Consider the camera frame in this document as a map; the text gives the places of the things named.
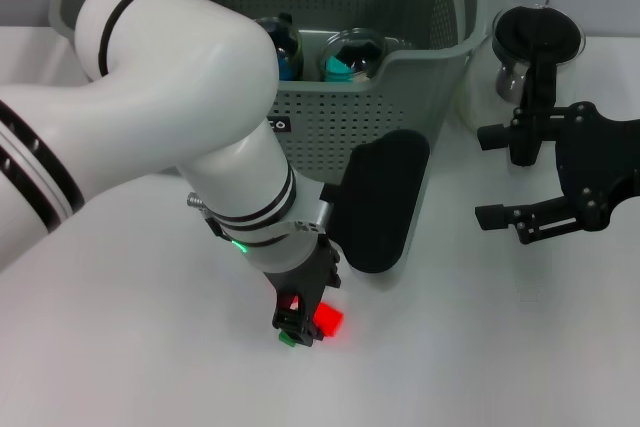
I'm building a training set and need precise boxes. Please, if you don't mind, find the grey-green perforated storage bin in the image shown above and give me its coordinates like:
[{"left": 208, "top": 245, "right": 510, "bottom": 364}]
[{"left": 48, "top": 0, "right": 491, "bottom": 187}]

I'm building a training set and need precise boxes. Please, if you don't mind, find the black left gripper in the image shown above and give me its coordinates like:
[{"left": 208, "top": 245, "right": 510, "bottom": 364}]
[{"left": 261, "top": 240, "right": 343, "bottom": 349}]

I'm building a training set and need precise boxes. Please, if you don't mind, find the glass teacup with black holder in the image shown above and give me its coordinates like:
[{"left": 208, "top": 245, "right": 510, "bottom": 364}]
[{"left": 254, "top": 12, "right": 305, "bottom": 81}]

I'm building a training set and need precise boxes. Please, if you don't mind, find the glass carafe with black handle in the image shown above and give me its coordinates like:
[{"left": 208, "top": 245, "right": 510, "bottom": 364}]
[{"left": 455, "top": 3, "right": 587, "bottom": 167}]

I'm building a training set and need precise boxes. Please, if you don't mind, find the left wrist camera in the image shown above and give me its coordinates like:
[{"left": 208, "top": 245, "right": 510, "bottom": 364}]
[{"left": 332, "top": 129, "right": 432, "bottom": 276}]

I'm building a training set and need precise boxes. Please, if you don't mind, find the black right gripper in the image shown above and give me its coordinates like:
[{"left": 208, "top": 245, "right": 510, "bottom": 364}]
[{"left": 473, "top": 100, "right": 640, "bottom": 247}]

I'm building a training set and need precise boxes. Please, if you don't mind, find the large red toy brick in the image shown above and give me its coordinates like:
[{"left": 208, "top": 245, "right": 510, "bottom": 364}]
[{"left": 313, "top": 301, "right": 345, "bottom": 337}]

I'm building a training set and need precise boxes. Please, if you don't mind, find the glass jar with teal bricks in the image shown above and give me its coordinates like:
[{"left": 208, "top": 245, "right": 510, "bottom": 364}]
[{"left": 319, "top": 27, "right": 389, "bottom": 83}]

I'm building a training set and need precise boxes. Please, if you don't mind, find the teal toy brick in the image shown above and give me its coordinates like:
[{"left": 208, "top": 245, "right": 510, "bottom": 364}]
[{"left": 325, "top": 56, "right": 354, "bottom": 83}]

